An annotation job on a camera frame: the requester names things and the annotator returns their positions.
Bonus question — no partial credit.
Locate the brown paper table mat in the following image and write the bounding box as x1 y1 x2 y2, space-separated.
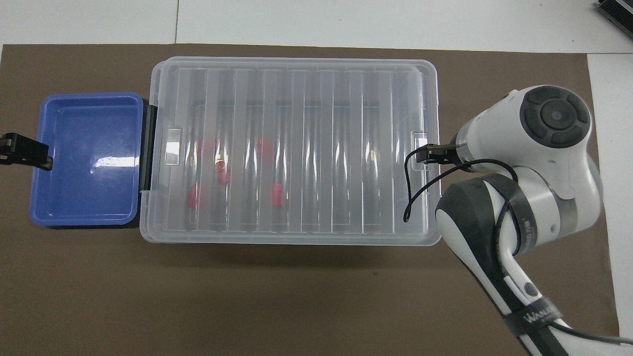
0 44 621 356

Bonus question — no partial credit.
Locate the black box latch handle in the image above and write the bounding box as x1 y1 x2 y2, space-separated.
139 103 158 191

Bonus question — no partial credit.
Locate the blue plastic tray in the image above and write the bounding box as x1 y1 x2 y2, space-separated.
29 92 145 228

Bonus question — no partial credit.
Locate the dark finned metal device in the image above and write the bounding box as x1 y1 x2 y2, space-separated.
595 0 633 33

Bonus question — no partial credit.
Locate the clear plastic storage box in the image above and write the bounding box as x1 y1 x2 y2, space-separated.
141 59 441 244

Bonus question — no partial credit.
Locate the grey cable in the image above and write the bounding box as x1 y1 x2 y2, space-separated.
544 320 633 345

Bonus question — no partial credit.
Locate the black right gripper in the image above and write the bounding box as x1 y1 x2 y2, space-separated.
414 143 461 164

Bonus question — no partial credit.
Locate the black right arm strap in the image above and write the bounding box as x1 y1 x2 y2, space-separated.
503 308 565 338

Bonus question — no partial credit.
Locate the clear ribbed box lid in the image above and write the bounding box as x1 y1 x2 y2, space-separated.
139 56 443 247

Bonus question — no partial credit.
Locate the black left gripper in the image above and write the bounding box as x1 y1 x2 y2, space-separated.
0 133 53 171

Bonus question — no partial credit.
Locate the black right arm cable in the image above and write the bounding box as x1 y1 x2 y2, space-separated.
404 158 521 258

